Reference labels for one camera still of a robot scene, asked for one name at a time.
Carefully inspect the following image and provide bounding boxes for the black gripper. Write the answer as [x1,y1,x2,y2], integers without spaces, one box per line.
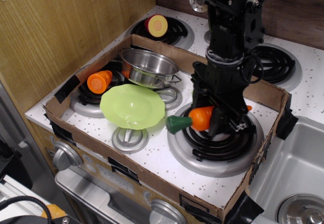
[191,61,250,136]

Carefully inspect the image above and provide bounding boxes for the orange toy carrot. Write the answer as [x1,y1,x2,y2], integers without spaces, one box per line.
[166,106,249,134]

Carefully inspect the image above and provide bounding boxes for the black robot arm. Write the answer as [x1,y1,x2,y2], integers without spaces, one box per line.
[192,0,266,137]

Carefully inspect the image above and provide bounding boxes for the light green plastic plate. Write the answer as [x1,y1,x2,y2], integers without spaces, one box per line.
[100,84,165,130]

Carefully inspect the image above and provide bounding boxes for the orange toy carrot stub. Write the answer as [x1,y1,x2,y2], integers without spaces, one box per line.
[87,70,113,94]

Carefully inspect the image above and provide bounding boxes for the silver centre stove knob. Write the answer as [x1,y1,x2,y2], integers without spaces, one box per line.
[154,87,183,110]

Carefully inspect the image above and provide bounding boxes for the silver stove knob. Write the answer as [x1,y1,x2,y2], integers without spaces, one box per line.
[154,87,183,110]
[204,30,211,44]

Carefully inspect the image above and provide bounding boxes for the front right black burner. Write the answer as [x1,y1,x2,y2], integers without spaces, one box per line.
[166,104,264,177]

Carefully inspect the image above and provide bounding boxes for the silver back stove knob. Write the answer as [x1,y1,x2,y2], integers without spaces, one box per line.
[204,30,211,44]

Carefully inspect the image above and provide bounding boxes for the small steel pot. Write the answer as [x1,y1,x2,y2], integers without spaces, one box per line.
[119,48,181,89]

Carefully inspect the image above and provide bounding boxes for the back right black burner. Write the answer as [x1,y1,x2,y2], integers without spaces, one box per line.
[253,44,302,92]

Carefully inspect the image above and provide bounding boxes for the silver front top knob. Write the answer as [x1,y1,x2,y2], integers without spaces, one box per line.
[112,128,149,154]

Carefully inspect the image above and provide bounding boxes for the grey toy sink basin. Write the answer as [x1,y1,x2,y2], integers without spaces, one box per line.
[249,117,323,223]

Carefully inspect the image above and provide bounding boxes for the red yellow toy fruit half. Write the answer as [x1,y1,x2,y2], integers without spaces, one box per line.
[144,14,168,38]

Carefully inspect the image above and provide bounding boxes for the hanging steel skimmer ladle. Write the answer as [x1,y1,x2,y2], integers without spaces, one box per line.
[189,0,208,13]

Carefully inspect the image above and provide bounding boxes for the silver right oven knob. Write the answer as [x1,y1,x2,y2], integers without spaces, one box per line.
[149,199,187,224]

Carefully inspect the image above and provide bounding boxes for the silver oven knob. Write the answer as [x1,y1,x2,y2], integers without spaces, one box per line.
[149,199,187,224]
[53,141,83,171]

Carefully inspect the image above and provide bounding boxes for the front left black burner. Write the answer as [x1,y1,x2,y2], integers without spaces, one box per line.
[70,60,126,118]

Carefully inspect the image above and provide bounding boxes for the silver sink drain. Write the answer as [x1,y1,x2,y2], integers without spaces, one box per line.
[276,194,323,223]

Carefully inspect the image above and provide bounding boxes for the brown cardboard fence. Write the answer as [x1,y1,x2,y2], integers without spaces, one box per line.
[45,34,292,221]

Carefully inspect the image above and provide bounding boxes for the silver left oven knob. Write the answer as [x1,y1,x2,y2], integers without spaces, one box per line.
[53,141,83,171]

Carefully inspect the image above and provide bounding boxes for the orange sponge piece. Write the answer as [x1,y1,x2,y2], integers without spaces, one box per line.
[46,204,66,219]

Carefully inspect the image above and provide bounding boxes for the silver oven door handle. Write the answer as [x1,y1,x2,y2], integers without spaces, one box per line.
[55,169,150,223]

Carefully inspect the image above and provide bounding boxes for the black cable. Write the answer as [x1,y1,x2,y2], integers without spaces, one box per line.
[0,196,53,224]

